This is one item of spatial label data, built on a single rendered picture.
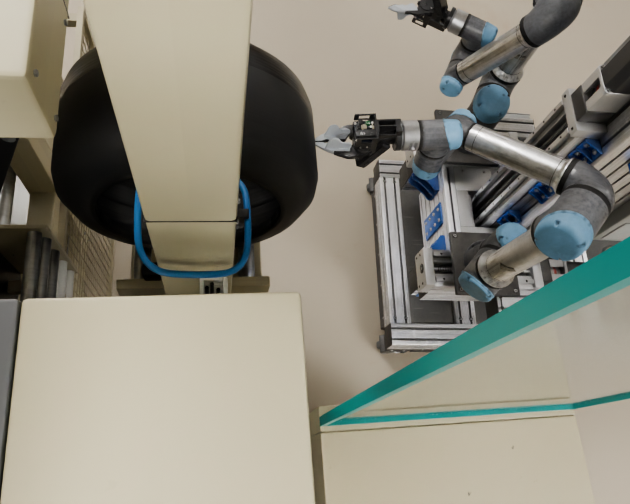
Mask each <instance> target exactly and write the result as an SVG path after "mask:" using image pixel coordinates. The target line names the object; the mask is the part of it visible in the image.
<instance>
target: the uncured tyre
mask: <svg viewBox="0 0 630 504"><path fill-rule="evenodd" d="M58 117H59V121H58V122H57V129H56V134H55V136H54V139H53V149H52V160H51V175H52V179H53V183H54V188H55V191H56V194H57V196H58V197H59V199H60V200H61V202H62V203H63V204H64V205H65V206H66V207H67V208H68V209H69V210H70V211H71V212H72V213H73V214H74V215H75V216H76V217H77V218H78V219H79V220H80V221H81V222H82V223H83V224H84V225H86V226H87V227H89V228H90V229H92V230H94V231H95V232H97V233H99V234H101V235H104V236H106V237H108V238H111V239H114V240H117V241H120V242H123V243H127V244H130V245H135V240H134V204H135V193H136V187H135V183H134V179H133V176H132V172H131V169H130V165H129V162H128V158H127V155H126V151H125V148H124V144H123V141H122V137H121V134H120V130H119V127H118V123H117V119H116V116H115V112H114V109H113V105H112V102H111V98H110V95H109V91H108V88H107V84H106V81H105V77H104V74H103V70H102V66H101V63H100V59H99V56H98V52H97V49H96V47H95V48H93V49H91V50H90V51H88V52H87V53H86V54H84V55H83V56H82V57H81V58H79V59H78V60H77V61H76V62H75V64H74V65H73V66H72V67H71V69H70V70H69V72H68V74H67V76H66V78H65V80H64V82H63V84H62V86H61V88H60V99H59V109H58ZM240 180H241V181H242V182H243V183H244V184H245V186H246V188H247V190H248V193H249V198H250V207H251V244H254V243H257V242H260V241H263V240H266V239H268V238H271V237H273V236H275V235H277V234H279V233H281V232H282V231H284V230H286V229H287V228H288V227H290V226H291V225H292V224H293V223H294V222H295V221H296V220H297V219H298V218H299V217H300V216H301V215H302V214H303V213H304V211H305V210H306V209H307V208H308V207H309V206H310V204H311V203H312V201H313V198H314V196H315V191H316V187H317V182H318V168H317V156H316V145H315V134H314V122H313V112H312V106H311V103H310V100H309V98H308V96H307V93H306V91H305V89H304V87H303V85H302V83H301V81H300V80H299V79H298V77H297V76H296V75H295V73H294V72H293V71H292V70H291V69H290V68H289V67H288V66H287V65H285V64H284V63H283V62H282V61H280V60H279V59H278V58H276V57H275V56H273V55H272V54H270V53H268V52H267V51H265V50H263V49H261V48H259V47H257V46H255V45H253V44H251V43H250V47H249V61H248V74H247V88H246V101H245V114H244V128H243V141H242V155H241V168H240Z"/></svg>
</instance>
